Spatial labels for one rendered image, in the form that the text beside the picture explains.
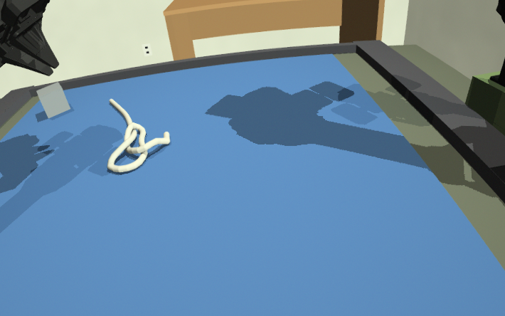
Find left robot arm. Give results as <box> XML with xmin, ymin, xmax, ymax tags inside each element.
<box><xmin>32</xmin><ymin>0</ymin><xmax>50</xmax><ymax>15</ymax></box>

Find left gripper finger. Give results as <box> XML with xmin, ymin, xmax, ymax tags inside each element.
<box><xmin>1</xmin><ymin>47</ymin><xmax>53</xmax><ymax>76</ymax></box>
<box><xmin>9</xmin><ymin>14</ymin><xmax>59</xmax><ymax>69</ymax></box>

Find white rope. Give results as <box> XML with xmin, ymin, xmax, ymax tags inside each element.
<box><xmin>107</xmin><ymin>99</ymin><xmax>170</xmax><ymax>172</ymax></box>

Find blue mat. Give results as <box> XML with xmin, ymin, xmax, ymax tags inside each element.
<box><xmin>0</xmin><ymin>54</ymin><xmax>505</xmax><ymax>316</ymax></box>

